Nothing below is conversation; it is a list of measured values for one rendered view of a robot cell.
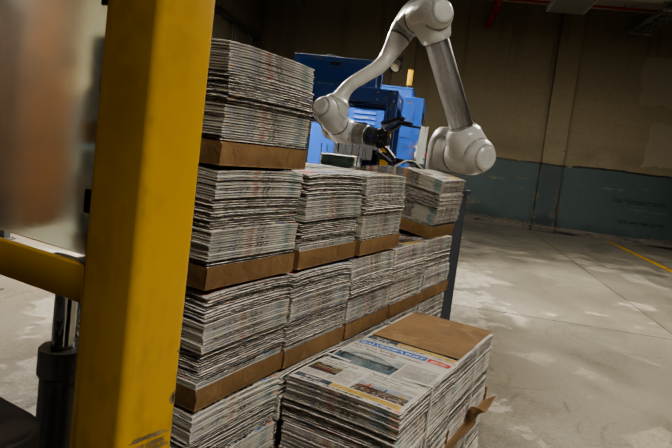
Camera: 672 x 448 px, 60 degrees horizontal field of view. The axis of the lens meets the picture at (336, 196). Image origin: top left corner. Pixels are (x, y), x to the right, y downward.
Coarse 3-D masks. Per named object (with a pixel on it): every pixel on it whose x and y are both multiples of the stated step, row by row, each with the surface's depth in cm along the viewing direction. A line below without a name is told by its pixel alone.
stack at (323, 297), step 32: (384, 256) 173; (416, 256) 198; (448, 256) 231; (320, 288) 141; (352, 288) 156; (384, 288) 178; (416, 288) 202; (288, 320) 131; (320, 320) 144; (352, 320) 161; (384, 320) 183; (320, 352) 148
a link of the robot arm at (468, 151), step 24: (432, 0) 224; (408, 24) 237; (432, 24) 225; (432, 48) 233; (456, 72) 236; (456, 96) 237; (456, 120) 240; (456, 144) 241; (480, 144) 237; (456, 168) 248; (480, 168) 239
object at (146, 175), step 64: (128, 0) 65; (192, 0) 66; (128, 64) 65; (192, 64) 68; (128, 128) 65; (192, 128) 69; (128, 192) 65; (192, 192) 71; (128, 256) 66; (128, 320) 66; (128, 384) 67
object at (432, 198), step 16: (416, 176) 213; (432, 176) 211; (448, 176) 225; (416, 192) 213; (432, 192) 210; (448, 192) 218; (416, 208) 214; (432, 208) 210; (448, 208) 220; (432, 224) 211; (448, 224) 230
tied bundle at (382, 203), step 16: (368, 176) 155; (384, 176) 164; (400, 176) 177; (368, 192) 156; (384, 192) 167; (400, 192) 178; (368, 208) 157; (384, 208) 167; (400, 208) 179; (368, 224) 160; (384, 224) 171
